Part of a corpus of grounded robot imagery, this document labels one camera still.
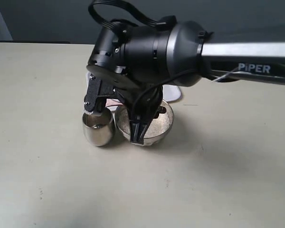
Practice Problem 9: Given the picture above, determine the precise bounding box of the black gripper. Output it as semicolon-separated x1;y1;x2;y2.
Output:
84;23;166;144

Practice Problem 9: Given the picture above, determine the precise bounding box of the dark red wooden spoon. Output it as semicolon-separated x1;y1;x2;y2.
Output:
105;99;123;107

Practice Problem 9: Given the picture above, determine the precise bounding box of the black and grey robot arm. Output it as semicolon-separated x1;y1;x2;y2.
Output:
84;19;285;144

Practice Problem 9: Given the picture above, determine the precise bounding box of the small metal cup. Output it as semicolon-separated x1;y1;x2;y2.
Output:
82;108;115;147

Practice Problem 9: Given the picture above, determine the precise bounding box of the wide steel rice bowl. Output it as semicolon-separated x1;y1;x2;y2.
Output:
114;100;174;146

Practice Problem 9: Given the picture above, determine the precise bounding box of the white rectangular plastic tray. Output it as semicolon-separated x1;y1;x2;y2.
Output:
108;85;182;112

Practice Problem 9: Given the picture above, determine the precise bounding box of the black round camera cable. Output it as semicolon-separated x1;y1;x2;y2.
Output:
133;68;205;122

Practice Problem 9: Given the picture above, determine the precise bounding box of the black flat ribbon cable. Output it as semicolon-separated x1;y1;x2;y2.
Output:
87;0;178;31

